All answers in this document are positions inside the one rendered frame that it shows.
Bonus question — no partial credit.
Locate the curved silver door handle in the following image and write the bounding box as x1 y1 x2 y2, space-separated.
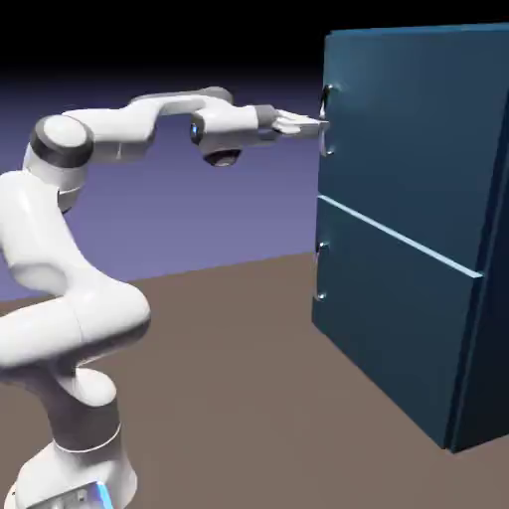
318 83 336 157
312 241 331 302

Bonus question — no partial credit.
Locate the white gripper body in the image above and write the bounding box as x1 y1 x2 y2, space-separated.
270 109 322 137

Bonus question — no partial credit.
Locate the blue cabinet door with gripped handle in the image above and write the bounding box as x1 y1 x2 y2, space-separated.
317 30 509 275

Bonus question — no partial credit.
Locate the blue cabinet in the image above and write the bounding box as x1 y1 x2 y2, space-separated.
310 22 509 455

